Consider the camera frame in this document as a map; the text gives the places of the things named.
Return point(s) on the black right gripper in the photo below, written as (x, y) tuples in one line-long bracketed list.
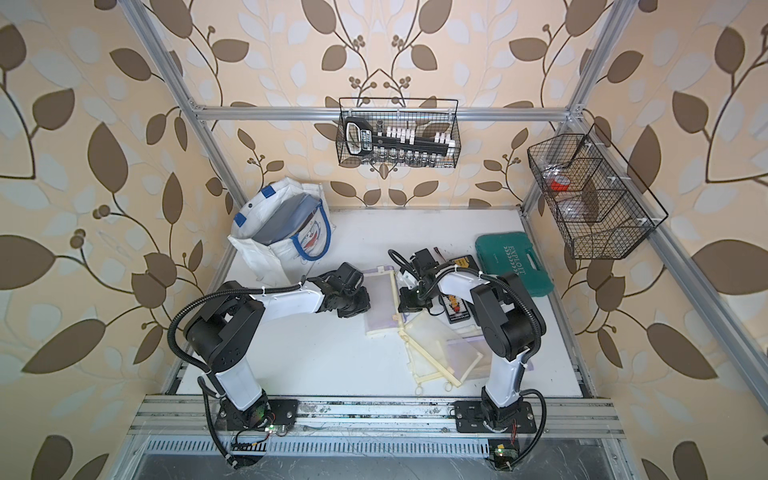
[(406, 304)]

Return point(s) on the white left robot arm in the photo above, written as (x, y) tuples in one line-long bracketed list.
[(214, 332)]

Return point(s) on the white canvas tote bag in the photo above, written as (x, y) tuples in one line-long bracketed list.
[(288, 260)]

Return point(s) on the black socket tool set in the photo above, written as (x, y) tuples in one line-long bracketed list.
[(364, 138)]

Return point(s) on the red item in basket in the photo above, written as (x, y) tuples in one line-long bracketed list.
[(558, 182)]

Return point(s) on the black yellow battery pack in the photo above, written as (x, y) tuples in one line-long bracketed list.
[(465, 264)]

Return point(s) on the black screwdriver bit case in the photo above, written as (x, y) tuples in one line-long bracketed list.
[(455, 308)]

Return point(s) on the right wall wire basket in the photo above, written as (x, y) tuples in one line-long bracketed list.
[(609, 209)]

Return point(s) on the back wall wire basket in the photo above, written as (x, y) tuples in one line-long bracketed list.
[(427, 115)]

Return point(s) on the green plastic tool case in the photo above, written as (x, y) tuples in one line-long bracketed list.
[(513, 252)]

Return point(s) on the purple yellow trimmed pouch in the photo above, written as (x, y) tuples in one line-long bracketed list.
[(383, 315)]

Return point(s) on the wall wire basket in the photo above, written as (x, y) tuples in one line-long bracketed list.
[(609, 209), (427, 115)]

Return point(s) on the grey blue mesh pouch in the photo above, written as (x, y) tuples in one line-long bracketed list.
[(287, 219)]

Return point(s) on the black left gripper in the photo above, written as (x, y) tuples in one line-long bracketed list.
[(365, 303)]

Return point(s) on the yellow trimmed mesh pouch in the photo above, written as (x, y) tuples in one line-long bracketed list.
[(425, 339)]

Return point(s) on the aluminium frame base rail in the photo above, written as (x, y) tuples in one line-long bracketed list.
[(371, 426)]

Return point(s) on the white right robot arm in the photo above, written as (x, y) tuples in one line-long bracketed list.
[(511, 324)]

